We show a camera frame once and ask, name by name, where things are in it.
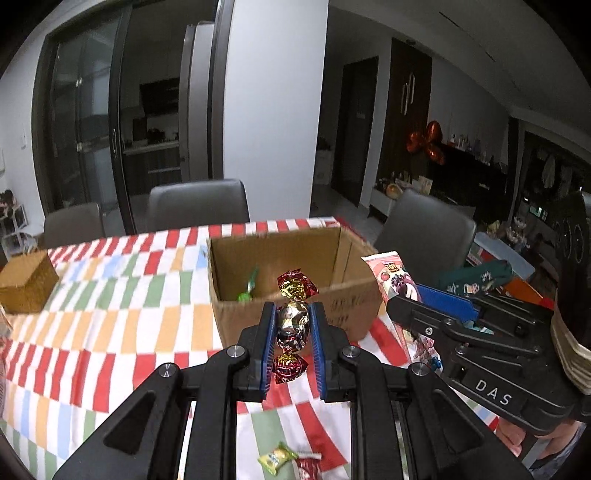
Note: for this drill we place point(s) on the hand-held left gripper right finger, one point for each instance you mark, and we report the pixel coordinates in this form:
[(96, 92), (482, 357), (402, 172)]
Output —
[(318, 355)]

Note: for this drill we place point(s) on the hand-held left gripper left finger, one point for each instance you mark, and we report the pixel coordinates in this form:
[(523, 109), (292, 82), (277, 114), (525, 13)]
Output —
[(266, 355)]

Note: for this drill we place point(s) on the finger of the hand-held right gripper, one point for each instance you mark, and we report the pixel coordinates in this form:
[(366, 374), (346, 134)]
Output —
[(420, 316), (445, 300)]

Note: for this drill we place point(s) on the foil twist candy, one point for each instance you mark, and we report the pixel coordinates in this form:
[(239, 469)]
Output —
[(293, 323)]

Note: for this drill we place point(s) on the pink bear snack packet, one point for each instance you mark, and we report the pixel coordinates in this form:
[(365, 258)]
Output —
[(392, 277)]

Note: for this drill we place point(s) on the brown cardboard box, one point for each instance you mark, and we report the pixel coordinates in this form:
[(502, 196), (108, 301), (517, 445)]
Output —
[(351, 309)]

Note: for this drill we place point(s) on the green lollipop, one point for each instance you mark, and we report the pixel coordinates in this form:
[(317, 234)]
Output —
[(249, 289)]

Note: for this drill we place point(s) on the green patterned cloth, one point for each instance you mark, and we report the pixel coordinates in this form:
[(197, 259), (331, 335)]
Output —
[(475, 277)]

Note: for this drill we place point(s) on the grey dining chair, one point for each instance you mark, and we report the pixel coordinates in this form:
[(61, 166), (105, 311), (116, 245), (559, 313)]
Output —
[(425, 226), (198, 205), (74, 226)]

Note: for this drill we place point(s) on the red orange box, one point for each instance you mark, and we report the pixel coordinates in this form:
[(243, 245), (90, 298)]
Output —
[(524, 290)]

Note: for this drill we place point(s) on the yellow green wrapped candy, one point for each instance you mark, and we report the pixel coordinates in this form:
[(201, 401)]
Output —
[(277, 457)]

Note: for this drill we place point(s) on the small red snack packet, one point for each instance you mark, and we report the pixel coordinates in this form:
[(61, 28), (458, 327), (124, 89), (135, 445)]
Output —
[(308, 467)]

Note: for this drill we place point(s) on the dark sideboard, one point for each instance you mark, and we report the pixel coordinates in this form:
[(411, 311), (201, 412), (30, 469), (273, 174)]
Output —
[(475, 180)]

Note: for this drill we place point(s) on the colourful striped tablecloth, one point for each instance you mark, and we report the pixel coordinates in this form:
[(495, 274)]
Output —
[(115, 323)]

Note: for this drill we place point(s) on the red foil balloon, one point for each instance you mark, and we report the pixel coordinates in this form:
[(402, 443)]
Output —
[(427, 143)]

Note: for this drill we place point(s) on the dark interior door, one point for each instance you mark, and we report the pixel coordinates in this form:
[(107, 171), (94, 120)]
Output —
[(355, 129)]

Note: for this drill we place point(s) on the tall dark wardrobe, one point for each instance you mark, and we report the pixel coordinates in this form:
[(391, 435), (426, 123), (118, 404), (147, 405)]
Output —
[(408, 101)]

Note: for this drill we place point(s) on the woven straw box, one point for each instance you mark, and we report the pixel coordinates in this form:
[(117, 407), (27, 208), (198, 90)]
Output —
[(27, 284)]

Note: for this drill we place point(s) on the silver refrigerator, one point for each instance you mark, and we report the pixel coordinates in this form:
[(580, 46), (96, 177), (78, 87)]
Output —
[(196, 101)]

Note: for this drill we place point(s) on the white shoe rack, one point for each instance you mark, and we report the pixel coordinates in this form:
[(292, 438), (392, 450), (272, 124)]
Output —
[(11, 221)]

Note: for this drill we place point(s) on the dark framed sliding glass door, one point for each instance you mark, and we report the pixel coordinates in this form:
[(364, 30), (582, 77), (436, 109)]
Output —
[(83, 120)]

